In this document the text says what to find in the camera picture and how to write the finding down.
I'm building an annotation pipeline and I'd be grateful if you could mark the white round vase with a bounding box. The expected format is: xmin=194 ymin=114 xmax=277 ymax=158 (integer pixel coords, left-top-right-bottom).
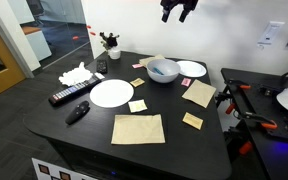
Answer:
xmin=107 ymin=46 xmax=122 ymax=61

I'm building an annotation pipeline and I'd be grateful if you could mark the tan yellow packet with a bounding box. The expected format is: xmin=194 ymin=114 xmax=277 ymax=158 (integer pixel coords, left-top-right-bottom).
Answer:
xmin=182 ymin=111 xmax=205 ymax=131

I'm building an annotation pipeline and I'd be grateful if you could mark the crumpled white tissue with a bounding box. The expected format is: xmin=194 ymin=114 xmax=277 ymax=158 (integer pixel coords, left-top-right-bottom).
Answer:
xmin=58 ymin=61 xmax=94 ymax=87

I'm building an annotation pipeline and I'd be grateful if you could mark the pale yellow printed packet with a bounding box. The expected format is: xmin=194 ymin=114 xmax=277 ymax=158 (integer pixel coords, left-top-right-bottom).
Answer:
xmin=127 ymin=99 xmax=149 ymax=114

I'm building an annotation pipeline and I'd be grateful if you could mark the white cabinet with wooden top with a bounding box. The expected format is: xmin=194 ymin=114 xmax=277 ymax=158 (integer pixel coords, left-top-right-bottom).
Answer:
xmin=21 ymin=25 xmax=53 ymax=62

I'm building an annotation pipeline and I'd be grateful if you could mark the flat white round plate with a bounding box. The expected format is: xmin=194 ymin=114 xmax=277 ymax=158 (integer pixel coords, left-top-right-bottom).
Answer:
xmin=89 ymin=78 xmax=135 ymax=109

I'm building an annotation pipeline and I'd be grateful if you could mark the orange and black clamp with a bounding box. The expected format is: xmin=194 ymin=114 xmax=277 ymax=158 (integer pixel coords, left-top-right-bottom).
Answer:
xmin=215 ymin=79 xmax=252 ymax=116
xmin=223 ymin=111 xmax=279 ymax=156

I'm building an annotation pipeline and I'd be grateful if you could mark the dark rose flower bouquet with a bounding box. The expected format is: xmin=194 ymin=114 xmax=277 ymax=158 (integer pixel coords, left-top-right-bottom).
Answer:
xmin=72 ymin=24 xmax=121 ymax=52

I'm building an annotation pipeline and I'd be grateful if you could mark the pink sugar packet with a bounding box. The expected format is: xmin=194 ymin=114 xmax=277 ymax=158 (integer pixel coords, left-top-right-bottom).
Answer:
xmin=180 ymin=77 xmax=192 ymax=88

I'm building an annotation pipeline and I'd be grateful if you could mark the small black presenter remote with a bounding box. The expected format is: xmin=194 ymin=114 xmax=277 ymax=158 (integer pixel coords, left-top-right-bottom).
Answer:
xmin=64 ymin=100 xmax=91 ymax=126

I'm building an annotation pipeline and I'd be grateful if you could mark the brown sugar packet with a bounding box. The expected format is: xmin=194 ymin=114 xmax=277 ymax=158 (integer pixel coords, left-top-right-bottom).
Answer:
xmin=129 ymin=77 xmax=146 ymax=88

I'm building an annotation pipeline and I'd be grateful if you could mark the white wall control panel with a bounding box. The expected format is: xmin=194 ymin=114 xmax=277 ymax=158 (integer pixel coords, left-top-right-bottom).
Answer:
xmin=257 ymin=20 xmax=286 ymax=48

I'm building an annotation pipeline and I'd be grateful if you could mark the long remote with grey buttons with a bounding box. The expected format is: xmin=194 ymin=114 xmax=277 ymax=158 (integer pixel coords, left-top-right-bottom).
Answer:
xmin=48 ymin=75 xmax=102 ymax=107

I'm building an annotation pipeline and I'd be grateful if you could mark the rimmed white plate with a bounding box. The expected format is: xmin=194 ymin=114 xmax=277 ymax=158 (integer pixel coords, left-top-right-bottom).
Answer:
xmin=176 ymin=60 xmax=208 ymax=79

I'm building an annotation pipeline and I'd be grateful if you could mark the tan napkin left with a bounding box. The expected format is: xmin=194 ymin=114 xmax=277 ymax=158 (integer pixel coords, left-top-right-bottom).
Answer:
xmin=181 ymin=79 xmax=217 ymax=109

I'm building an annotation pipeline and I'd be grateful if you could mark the checker calibration board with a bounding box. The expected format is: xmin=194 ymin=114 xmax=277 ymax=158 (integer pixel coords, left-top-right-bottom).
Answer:
xmin=31 ymin=157 xmax=98 ymax=180

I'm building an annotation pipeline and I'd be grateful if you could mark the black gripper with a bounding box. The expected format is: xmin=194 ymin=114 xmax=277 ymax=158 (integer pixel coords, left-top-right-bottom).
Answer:
xmin=159 ymin=0 xmax=200 ymax=24

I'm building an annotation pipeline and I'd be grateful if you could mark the grey bowl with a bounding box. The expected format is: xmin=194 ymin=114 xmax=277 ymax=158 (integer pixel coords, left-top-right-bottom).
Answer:
xmin=146 ymin=58 xmax=182 ymax=84

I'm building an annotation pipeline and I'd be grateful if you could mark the black perforated bench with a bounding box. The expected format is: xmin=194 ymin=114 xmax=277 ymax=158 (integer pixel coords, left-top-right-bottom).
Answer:
xmin=220 ymin=68 xmax=288 ymax=180

